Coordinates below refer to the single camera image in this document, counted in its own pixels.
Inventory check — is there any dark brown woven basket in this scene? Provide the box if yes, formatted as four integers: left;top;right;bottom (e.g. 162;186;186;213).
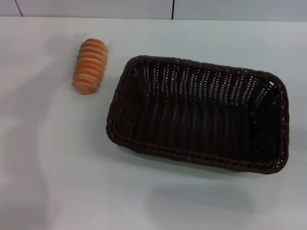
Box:
105;55;290;176

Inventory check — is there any ridged orange bread roll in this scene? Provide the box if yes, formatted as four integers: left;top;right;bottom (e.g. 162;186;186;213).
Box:
71;38;109;95

